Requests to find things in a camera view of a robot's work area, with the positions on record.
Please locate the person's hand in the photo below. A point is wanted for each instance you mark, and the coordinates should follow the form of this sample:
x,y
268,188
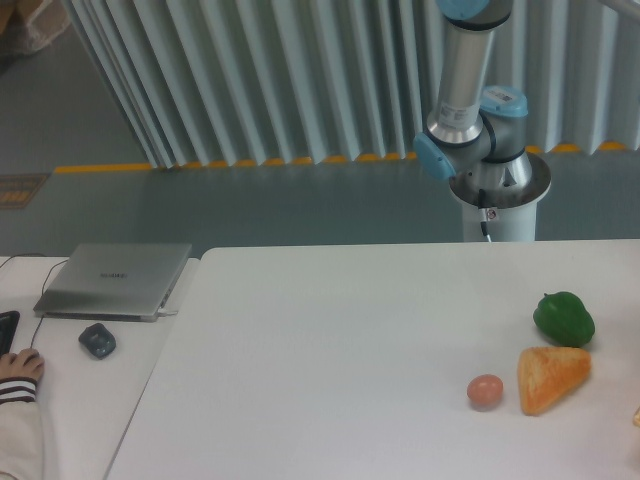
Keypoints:
x,y
27,364

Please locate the cream sleeve forearm striped cuff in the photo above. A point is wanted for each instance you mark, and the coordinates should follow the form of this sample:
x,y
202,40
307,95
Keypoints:
x,y
22,448

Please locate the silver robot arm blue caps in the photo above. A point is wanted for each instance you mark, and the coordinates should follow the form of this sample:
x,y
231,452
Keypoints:
x,y
474,137

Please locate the triangular toasted bread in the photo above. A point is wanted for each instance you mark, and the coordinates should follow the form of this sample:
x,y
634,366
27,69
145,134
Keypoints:
x,y
546,375

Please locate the black keyboard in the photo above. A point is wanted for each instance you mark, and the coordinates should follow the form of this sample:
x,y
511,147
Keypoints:
x,y
8,325

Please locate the dark grey computer mouse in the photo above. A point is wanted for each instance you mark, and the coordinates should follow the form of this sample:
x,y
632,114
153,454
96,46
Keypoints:
x,y
98,341

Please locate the closed silver laptop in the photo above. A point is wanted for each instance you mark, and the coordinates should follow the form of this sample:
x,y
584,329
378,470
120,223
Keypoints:
x,y
115,281

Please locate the grey folding partition screen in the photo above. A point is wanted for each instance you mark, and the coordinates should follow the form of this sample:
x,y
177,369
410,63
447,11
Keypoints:
x,y
232,81

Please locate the brown egg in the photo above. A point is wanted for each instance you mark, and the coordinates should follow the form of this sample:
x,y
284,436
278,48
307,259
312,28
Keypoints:
x,y
485,391

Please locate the green bell pepper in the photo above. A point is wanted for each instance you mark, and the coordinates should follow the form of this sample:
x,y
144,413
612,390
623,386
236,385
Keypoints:
x,y
563,318

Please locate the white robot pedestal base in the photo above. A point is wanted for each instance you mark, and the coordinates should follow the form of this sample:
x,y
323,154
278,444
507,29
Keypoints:
x,y
493,224

